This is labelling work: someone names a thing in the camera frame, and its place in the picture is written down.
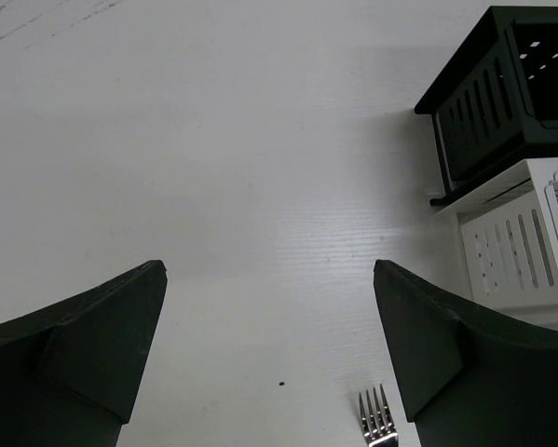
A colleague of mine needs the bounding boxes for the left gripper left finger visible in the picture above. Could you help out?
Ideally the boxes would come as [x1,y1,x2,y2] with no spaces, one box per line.
[0,260,168,446]

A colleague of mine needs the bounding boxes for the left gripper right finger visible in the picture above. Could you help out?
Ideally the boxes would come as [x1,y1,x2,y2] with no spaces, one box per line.
[374,260,558,446]

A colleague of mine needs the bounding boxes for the silver fork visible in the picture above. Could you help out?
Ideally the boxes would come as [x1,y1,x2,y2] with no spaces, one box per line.
[359,384,399,447]

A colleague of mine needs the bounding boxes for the white utensil container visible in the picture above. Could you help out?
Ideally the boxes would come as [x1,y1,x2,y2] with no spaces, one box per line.
[436,157,558,331]

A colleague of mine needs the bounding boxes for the black utensil container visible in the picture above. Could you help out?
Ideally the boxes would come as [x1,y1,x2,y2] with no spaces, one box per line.
[414,6,558,207]

